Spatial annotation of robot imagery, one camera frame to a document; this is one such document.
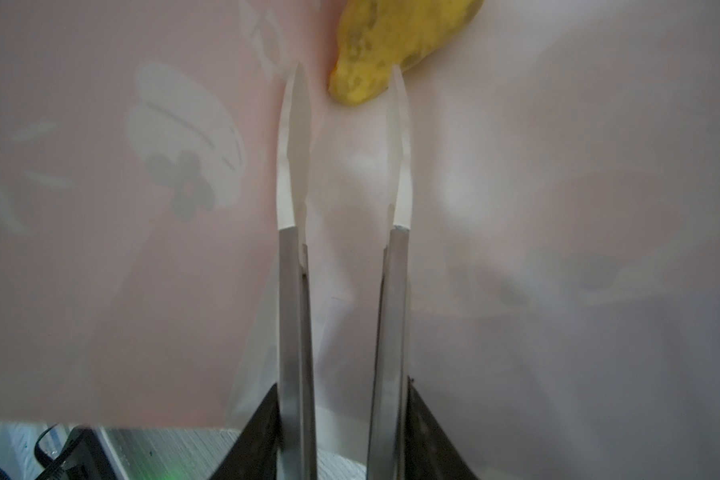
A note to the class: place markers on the red white paper bag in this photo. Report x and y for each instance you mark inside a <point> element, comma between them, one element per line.
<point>565,241</point>

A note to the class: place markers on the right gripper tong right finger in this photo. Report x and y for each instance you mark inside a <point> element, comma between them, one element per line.
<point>385,448</point>

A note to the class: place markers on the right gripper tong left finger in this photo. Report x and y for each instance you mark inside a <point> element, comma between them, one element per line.
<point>298,451</point>

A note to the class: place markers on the yellow fake croissant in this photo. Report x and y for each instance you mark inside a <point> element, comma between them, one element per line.
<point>374,37</point>

